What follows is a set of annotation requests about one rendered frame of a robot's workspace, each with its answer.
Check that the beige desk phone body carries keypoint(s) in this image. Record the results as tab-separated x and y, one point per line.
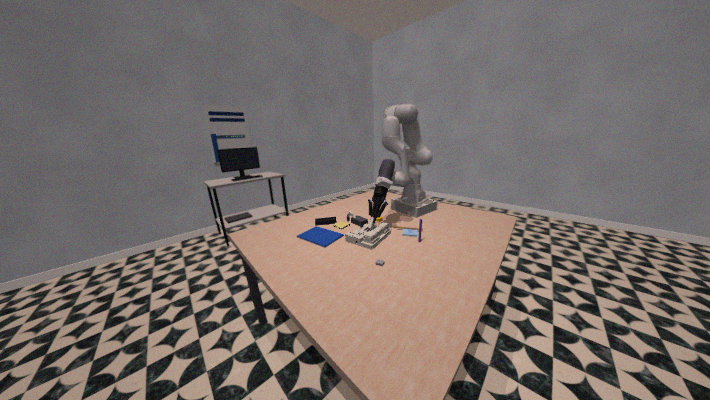
358	237

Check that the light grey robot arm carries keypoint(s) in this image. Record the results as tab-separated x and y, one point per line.
419	155

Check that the beige telephone handset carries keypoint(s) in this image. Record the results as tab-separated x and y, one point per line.
373	234

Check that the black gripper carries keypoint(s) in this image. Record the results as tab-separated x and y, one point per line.
378	199

